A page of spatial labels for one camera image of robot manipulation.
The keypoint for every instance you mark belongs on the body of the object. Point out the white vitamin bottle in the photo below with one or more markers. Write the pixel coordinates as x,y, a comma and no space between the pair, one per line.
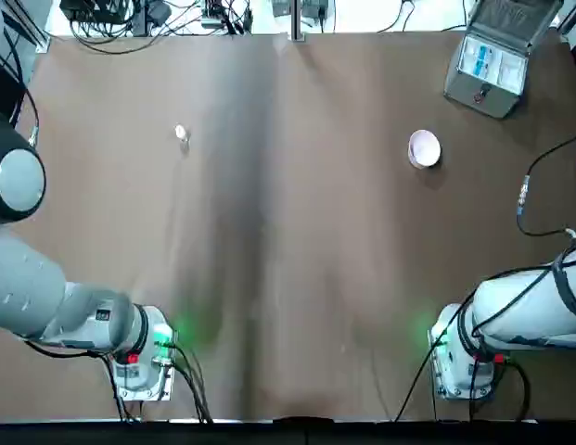
181,132

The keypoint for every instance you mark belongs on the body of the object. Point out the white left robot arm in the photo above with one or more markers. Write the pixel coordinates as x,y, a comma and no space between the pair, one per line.
18,278

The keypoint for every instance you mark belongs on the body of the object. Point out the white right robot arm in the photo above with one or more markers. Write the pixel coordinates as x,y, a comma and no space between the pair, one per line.
524,301

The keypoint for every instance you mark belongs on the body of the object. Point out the black electronics box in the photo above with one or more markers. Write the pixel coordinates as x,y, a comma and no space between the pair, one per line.
93,9

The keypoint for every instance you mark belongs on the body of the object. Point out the grey power strip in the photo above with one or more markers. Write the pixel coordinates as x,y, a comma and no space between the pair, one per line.
311,7

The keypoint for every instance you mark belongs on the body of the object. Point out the silver metal case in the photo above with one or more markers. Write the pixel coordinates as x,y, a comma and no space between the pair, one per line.
491,92

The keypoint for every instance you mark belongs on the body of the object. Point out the blue white medicine packet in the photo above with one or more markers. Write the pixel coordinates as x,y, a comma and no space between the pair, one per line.
481,60

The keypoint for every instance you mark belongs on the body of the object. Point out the white gauze packet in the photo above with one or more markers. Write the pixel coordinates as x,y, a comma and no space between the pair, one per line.
511,69

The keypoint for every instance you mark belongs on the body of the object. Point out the aluminium frame post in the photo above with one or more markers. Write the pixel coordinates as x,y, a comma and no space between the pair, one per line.
296,23
23,28
572,18

